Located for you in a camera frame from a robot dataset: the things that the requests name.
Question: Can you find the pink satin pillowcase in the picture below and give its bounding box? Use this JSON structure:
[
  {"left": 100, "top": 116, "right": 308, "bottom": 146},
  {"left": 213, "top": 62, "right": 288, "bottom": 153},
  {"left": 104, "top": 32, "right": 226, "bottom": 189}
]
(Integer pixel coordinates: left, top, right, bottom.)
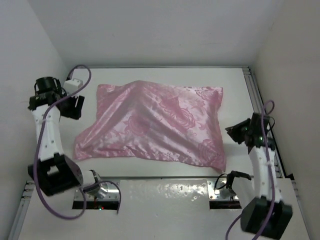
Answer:
[{"left": 73, "top": 80, "right": 227, "bottom": 172}]

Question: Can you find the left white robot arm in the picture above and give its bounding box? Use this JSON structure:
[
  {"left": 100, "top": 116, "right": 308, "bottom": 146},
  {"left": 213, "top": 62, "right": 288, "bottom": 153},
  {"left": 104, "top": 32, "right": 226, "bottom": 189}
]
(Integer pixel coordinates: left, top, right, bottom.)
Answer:
[{"left": 28, "top": 76, "right": 100, "bottom": 197}]

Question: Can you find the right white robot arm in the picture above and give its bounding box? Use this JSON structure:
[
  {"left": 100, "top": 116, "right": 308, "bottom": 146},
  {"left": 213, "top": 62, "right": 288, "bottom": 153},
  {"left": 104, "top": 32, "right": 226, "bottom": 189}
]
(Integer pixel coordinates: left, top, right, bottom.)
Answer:
[{"left": 225, "top": 112, "right": 293, "bottom": 240}]

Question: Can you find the white front cover board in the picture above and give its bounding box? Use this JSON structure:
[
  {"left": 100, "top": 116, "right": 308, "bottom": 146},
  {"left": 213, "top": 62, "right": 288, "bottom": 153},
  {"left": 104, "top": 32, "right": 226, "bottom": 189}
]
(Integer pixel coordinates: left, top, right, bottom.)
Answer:
[{"left": 18, "top": 178, "right": 312, "bottom": 240}]

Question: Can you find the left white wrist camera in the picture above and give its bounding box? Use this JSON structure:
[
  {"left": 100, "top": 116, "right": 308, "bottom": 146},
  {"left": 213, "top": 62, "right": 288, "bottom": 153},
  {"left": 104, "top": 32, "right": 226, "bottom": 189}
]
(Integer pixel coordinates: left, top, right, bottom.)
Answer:
[{"left": 63, "top": 78, "right": 84, "bottom": 95}]

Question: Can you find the aluminium table frame rail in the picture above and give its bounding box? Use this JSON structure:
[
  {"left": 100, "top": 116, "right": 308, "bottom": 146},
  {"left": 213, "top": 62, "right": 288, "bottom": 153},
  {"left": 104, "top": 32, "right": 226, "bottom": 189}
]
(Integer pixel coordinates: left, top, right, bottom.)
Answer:
[{"left": 242, "top": 67, "right": 287, "bottom": 178}]

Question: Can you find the black thin base cable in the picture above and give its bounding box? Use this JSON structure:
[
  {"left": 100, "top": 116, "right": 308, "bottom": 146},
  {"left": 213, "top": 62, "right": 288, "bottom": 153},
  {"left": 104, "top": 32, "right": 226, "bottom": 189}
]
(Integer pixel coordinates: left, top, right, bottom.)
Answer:
[{"left": 215, "top": 173, "right": 233, "bottom": 193}]

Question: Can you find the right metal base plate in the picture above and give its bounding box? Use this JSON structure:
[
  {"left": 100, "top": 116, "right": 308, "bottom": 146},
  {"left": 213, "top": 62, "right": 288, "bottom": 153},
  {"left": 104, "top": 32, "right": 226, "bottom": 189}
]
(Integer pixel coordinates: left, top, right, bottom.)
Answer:
[{"left": 207, "top": 179, "right": 241, "bottom": 210}]

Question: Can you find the metal base plate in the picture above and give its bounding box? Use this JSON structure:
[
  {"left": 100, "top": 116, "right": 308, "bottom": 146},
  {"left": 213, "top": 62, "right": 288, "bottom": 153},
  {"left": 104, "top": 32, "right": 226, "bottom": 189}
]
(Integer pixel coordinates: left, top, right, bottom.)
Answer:
[
  {"left": 72, "top": 182, "right": 120, "bottom": 211},
  {"left": 207, "top": 179, "right": 241, "bottom": 210}
]

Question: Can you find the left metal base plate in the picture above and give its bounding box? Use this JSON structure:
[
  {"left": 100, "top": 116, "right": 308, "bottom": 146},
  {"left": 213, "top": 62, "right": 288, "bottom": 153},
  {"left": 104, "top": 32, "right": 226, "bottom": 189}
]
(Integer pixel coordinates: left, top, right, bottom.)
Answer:
[{"left": 72, "top": 182, "right": 120, "bottom": 211}]

